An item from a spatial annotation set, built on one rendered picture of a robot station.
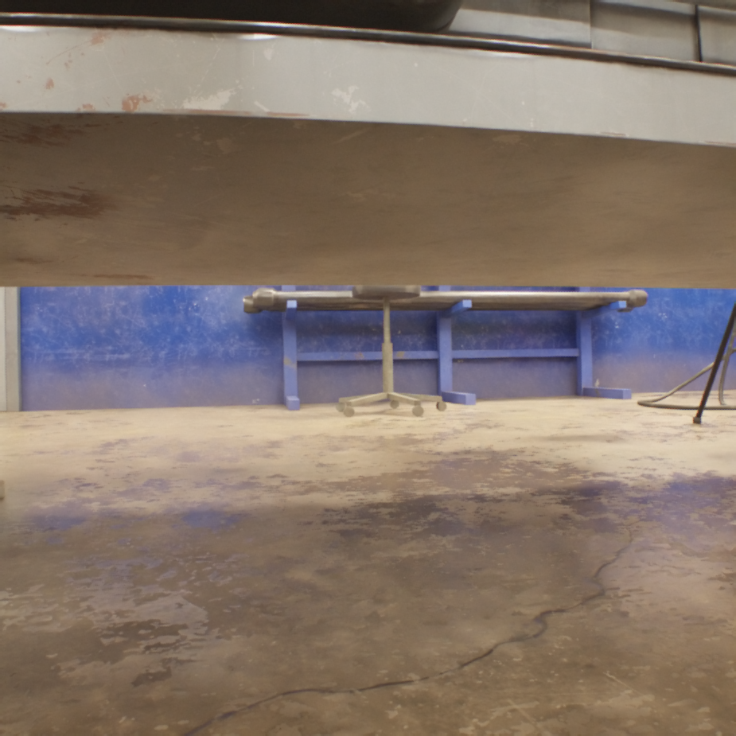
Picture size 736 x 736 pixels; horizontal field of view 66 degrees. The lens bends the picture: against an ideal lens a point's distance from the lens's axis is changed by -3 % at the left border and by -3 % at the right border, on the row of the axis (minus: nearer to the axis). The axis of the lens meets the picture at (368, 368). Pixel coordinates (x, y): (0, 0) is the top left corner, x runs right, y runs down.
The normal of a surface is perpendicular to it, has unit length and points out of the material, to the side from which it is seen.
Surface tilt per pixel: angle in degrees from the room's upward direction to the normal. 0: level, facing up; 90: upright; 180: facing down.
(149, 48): 90
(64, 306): 90
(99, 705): 0
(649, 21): 90
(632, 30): 90
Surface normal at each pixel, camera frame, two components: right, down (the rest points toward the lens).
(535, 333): 0.16, 0.00
